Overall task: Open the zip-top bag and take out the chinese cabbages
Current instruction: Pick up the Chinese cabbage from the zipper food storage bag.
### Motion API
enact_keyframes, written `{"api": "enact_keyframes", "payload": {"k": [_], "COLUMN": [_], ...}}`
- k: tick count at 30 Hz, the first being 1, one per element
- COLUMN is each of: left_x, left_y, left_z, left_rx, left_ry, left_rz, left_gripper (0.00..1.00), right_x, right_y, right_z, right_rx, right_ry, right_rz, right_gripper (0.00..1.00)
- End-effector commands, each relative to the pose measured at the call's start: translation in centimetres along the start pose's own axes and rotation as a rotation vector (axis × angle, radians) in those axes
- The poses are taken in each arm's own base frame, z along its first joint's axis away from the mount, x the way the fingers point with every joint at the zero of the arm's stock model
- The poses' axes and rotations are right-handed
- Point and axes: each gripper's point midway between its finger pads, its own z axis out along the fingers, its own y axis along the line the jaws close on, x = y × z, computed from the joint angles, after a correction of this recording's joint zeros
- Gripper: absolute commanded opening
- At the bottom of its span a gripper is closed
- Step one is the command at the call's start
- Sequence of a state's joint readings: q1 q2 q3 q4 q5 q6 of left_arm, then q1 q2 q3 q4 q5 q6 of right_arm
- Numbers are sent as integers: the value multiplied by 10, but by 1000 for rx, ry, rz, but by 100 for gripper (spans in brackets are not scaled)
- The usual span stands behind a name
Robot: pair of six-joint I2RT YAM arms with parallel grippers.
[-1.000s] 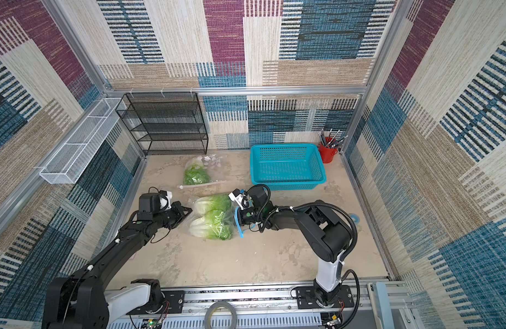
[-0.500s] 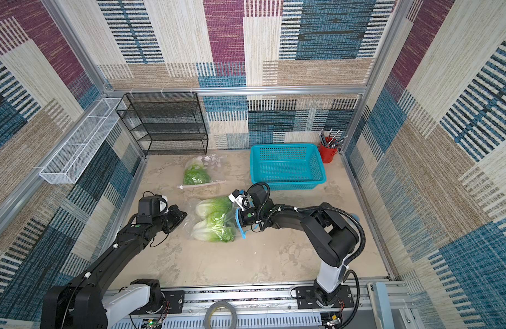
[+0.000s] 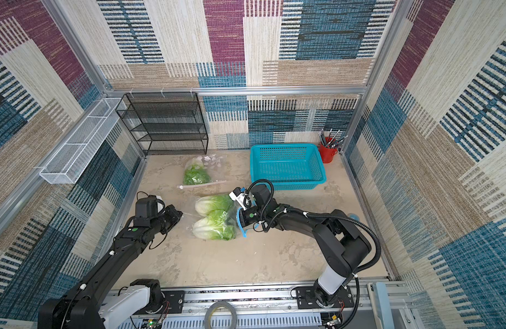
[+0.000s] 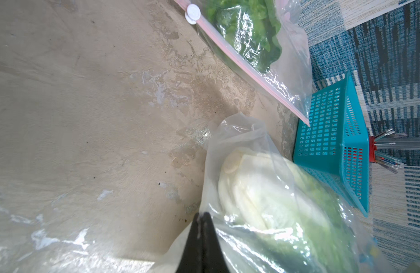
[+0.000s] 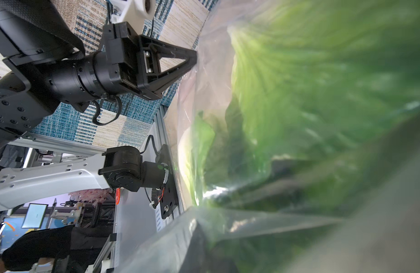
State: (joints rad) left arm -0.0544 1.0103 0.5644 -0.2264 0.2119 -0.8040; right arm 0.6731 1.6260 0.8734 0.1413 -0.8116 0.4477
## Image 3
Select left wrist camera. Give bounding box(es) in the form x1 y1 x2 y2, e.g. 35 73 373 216
156 195 165 212

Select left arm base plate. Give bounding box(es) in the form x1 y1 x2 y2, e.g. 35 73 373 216
134 290 186 315

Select black wire shelf rack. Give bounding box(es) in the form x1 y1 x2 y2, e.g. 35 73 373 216
116 92 209 156

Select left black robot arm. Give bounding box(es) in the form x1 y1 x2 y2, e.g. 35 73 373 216
38 195 183 328

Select clear pink-zip lettuce bag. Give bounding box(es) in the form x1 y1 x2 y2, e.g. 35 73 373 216
177 154 227 189

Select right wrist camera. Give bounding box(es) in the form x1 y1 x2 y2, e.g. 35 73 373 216
229 187 249 210

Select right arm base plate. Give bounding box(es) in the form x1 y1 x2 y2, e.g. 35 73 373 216
290 286 355 309

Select blue tape roll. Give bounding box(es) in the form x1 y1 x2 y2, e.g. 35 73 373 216
348 213 360 221

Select clear blue-zip bag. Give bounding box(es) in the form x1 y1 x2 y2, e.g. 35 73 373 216
191 194 246 241

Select metal utensils in cup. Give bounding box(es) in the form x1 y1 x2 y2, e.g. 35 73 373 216
319 130 346 150

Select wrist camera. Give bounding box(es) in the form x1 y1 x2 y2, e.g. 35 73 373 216
156 195 165 212
229 187 249 210

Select red utensil cup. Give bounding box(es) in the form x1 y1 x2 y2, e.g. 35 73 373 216
318 137 338 164

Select grey tape roll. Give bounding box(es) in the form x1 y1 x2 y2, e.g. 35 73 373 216
204 301 238 329

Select chinese cabbage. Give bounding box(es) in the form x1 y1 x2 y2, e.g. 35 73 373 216
195 194 234 216
192 211 236 241

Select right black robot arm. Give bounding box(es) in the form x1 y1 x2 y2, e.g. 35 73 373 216
229 179 382 307

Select white mesh wall basket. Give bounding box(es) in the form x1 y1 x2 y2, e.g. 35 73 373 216
40 98 121 185

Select teal plastic basket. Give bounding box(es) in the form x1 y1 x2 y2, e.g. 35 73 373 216
250 143 327 191

